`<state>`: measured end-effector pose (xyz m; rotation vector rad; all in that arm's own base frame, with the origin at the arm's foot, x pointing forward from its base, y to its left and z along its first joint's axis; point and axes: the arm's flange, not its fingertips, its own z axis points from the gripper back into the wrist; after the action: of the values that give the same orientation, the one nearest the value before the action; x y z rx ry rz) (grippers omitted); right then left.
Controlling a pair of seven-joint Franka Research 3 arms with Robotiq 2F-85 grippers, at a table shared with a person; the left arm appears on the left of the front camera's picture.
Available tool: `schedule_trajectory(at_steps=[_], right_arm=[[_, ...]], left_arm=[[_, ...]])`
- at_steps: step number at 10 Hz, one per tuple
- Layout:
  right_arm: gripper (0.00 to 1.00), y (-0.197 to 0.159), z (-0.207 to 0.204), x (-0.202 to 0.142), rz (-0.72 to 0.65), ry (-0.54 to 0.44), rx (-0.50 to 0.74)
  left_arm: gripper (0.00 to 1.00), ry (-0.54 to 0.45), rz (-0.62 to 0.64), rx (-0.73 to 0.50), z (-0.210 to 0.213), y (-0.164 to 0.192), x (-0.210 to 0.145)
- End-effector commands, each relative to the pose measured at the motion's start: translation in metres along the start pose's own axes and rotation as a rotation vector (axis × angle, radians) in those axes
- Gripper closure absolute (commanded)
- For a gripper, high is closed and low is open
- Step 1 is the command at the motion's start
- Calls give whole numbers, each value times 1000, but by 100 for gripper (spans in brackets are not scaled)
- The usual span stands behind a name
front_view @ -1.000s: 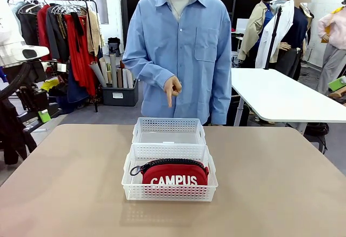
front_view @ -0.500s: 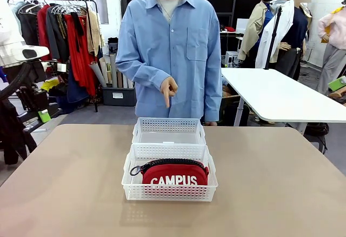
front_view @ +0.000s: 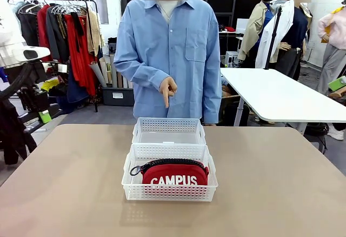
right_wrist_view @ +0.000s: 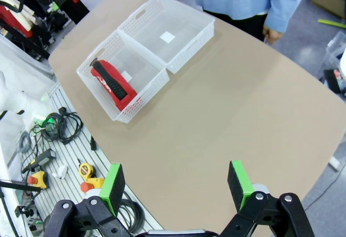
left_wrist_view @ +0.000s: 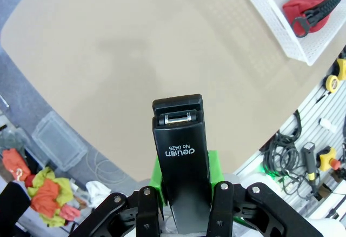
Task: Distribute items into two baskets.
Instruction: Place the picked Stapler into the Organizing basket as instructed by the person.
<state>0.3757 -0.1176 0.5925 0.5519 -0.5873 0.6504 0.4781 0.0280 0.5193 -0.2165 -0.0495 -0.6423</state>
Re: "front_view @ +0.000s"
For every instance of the white paper roll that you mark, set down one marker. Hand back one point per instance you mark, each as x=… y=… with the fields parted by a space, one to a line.
x=130 y=84
x=125 y=82

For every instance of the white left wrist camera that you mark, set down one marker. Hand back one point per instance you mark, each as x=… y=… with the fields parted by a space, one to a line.
x=60 y=68

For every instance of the black hanging scarf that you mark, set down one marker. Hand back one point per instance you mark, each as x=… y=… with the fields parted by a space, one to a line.
x=78 y=31

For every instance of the person in blue shirt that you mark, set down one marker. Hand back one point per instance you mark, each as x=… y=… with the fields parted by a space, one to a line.
x=167 y=45

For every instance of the white sneaker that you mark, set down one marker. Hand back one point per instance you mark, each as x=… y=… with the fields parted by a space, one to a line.
x=336 y=133

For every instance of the white table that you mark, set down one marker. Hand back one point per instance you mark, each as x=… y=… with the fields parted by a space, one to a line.
x=270 y=93

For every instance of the mannequin in navy top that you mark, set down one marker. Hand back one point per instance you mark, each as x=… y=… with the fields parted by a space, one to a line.
x=298 y=28

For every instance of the person's right forearm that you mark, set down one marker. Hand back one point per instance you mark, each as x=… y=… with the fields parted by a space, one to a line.
x=138 y=72

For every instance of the black bag under table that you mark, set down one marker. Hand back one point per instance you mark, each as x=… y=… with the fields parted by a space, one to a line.
x=316 y=128

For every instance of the person's left hand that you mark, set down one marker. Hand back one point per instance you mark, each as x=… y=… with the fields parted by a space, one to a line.
x=210 y=124

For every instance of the black tripod pole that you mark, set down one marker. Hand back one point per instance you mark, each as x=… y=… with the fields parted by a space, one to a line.
x=273 y=39

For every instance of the grey paper roll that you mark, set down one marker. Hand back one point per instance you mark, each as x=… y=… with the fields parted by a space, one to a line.
x=96 y=73

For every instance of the long red dress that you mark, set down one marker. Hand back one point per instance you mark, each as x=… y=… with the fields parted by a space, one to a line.
x=81 y=64

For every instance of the red hanging garment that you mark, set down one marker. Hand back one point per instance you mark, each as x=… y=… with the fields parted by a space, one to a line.
x=43 y=31

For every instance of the person's right hand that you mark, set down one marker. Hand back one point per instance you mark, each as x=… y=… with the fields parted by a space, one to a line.
x=169 y=86

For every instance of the yellow cloth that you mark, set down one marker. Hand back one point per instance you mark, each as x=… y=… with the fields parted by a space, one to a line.
x=50 y=85

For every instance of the leopard print cloth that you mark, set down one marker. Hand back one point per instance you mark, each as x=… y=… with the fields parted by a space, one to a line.
x=94 y=99

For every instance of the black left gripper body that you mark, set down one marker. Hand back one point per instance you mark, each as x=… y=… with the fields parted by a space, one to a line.
x=33 y=99

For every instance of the green white box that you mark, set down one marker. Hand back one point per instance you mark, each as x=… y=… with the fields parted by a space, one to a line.
x=338 y=84

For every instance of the dark blue denim garment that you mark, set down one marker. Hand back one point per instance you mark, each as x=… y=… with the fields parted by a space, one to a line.
x=73 y=93

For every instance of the grey computer tower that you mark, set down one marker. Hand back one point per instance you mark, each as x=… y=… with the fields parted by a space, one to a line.
x=231 y=58

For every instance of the dark storage crate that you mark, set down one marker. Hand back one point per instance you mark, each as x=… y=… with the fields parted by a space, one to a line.
x=119 y=100

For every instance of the mannequin in beige trench coat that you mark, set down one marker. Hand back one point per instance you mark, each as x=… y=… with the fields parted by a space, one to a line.
x=254 y=31

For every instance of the beige hanging garment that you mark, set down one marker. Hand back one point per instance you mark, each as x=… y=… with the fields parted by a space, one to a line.
x=94 y=31

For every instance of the white board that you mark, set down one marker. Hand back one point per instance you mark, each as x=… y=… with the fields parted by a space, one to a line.
x=243 y=25

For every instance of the mannequin in pink sweater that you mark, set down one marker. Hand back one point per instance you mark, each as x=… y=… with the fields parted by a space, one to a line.
x=335 y=28

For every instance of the large white perforated basket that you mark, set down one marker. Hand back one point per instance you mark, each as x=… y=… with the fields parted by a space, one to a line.
x=129 y=191

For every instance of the small white perforated basket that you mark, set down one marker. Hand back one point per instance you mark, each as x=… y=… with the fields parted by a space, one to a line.
x=167 y=124

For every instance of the red campus zipper pouch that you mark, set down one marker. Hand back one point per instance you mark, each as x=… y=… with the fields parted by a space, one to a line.
x=173 y=176

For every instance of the tall beige paper roll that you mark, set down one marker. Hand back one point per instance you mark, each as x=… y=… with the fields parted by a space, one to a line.
x=112 y=69

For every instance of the tan curved object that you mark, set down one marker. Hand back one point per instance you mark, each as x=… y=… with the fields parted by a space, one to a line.
x=338 y=94

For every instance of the black hanging jacket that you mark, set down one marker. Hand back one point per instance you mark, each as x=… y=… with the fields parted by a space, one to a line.
x=29 y=28

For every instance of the person's left forearm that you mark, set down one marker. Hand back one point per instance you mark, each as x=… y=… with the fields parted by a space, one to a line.
x=212 y=96

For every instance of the dark grey hanging jacket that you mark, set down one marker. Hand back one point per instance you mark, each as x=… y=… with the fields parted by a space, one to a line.
x=55 y=31

